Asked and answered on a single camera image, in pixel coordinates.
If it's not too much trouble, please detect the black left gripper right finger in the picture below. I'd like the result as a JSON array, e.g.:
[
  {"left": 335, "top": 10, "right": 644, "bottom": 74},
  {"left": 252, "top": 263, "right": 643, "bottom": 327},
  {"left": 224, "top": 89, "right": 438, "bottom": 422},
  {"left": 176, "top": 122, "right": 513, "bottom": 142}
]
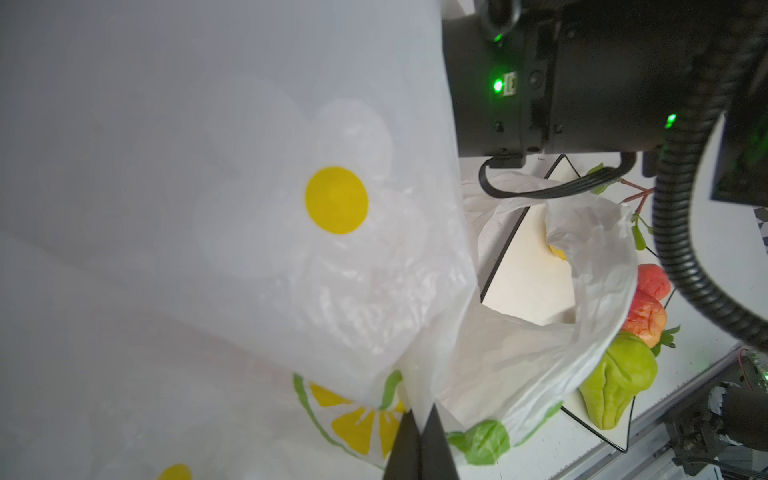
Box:
[{"left": 421, "top": 405, "right": 459, "bottom": 480}]

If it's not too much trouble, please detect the small pink fake peach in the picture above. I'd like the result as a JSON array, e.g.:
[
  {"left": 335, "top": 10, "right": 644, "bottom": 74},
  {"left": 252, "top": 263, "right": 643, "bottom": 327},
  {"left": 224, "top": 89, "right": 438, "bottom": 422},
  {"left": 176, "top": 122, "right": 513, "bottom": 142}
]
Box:
[{"left": 637, "top": 263, "right": 672, "bottom": 301}]

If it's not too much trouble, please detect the white lemon-print plastic bag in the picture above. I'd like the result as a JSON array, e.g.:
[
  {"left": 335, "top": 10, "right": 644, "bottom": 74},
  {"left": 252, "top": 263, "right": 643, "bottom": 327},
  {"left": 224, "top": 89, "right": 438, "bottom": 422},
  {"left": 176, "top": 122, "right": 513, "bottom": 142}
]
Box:
[{"left": 1, "top": 1, "right": 637, "bottom": 479}]

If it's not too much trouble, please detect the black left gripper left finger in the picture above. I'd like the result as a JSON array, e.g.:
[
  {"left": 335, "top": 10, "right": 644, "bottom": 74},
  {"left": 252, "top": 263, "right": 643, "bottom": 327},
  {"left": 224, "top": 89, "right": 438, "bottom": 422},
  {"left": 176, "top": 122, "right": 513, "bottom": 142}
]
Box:
[{"left": 383, "top": 412, "right": 421, "bottom": 480}]

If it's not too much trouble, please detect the green fake pear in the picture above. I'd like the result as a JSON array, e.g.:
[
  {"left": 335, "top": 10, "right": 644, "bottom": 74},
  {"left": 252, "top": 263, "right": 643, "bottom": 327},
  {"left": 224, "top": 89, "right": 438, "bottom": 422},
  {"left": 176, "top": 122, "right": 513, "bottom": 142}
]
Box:
[{"left": 579, "top": 331, "right": 658, "bottom": 430}]

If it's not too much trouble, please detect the red-yellow fake strawberry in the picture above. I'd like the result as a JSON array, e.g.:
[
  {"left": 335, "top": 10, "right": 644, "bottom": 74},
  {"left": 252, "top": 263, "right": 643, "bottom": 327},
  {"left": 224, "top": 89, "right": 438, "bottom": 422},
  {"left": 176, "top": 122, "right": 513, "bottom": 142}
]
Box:
[{"left": 621, "top": 290, "right": 680, "bottom": 356}]

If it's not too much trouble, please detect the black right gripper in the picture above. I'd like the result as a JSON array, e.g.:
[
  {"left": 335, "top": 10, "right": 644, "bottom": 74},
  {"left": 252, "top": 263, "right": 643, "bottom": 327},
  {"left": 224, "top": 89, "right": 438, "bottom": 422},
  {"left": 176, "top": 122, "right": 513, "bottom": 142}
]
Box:
[{"left": 442, "top": 1, "right": 555, "bottom": 158}]

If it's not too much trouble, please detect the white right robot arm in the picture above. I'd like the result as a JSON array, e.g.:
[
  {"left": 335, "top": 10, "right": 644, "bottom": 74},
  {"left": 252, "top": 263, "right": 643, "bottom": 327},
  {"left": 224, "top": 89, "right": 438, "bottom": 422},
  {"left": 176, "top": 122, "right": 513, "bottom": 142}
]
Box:
[{"left": 442, "top": 1, "right": 767, "bottom": 351}]

